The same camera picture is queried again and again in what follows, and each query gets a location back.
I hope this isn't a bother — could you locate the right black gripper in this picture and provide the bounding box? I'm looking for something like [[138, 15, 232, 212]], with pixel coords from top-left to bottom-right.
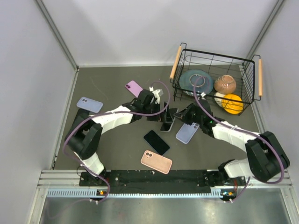
[[175, 102, 204, 125]]

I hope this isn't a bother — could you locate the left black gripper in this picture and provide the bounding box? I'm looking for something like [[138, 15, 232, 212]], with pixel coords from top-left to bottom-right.
[[142, 101, 172, 122]]

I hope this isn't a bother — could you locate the lavender phone case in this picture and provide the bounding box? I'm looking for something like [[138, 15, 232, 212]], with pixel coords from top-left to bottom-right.
[[175, 123, 199, 144]]

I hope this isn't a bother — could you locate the dark blue phone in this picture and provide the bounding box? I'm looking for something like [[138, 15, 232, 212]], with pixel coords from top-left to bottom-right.
[[143, 130, 170, 155]]

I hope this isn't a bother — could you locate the pink phone case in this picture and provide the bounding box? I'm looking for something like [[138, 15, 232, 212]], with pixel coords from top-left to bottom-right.
[[141, 150, 172, 174]]

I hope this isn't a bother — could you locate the black phone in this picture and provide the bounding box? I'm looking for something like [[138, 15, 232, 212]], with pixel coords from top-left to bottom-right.
[[73, 109, 90, 127], [160, 119, 174, 132]]

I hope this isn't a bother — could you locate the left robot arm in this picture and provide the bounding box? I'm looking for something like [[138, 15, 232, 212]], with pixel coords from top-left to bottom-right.
[[63, 87, 169, 185]]

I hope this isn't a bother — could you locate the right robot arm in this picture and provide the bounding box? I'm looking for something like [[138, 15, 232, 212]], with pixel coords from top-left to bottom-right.
[[174, 99, 290, 185]]

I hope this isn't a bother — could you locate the magenta phone case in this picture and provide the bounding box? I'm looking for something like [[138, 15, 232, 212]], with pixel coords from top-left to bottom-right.
[[125, 80, 143, 98]]

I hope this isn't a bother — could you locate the lavender case at left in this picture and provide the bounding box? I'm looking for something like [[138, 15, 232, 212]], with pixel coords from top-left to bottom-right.
[[76, 97, 103, 113]]

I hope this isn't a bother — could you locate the blue ceramic plate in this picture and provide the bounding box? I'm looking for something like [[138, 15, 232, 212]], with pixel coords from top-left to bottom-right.
[[179, 70, 214, 96]]

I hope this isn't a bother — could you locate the white small dish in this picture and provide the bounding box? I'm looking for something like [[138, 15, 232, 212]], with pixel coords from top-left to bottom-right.
[[214, 92, 225, 108]]

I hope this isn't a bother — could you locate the brown ceramic bowl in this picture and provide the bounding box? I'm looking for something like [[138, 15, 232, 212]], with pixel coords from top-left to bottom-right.
[[214, 75, 236, 95]]

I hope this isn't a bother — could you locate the yellow bowl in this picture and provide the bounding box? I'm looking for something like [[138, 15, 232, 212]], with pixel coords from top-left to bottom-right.
[[221, 94, 244, 114]]

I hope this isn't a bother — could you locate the black wire basket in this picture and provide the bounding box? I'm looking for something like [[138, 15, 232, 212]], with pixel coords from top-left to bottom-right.
[[170, 42, 263, 104]]

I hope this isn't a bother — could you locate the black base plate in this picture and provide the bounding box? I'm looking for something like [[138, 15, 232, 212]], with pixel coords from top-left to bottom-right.
[[79, 169, 236, 194]]

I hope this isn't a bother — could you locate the white slotted cable duct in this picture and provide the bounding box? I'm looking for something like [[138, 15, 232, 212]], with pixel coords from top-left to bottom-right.
[[47, 189, 223, 199]]

